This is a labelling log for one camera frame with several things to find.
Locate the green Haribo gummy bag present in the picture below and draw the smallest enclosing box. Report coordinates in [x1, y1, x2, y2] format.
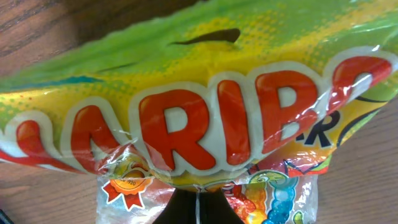
[1, 1, 397, 223]

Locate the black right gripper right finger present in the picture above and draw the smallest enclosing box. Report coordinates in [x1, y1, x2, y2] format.
[198, 189, 243, 224]

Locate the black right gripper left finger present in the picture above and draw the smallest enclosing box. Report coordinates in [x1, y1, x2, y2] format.
[153, 189, 197, 224]

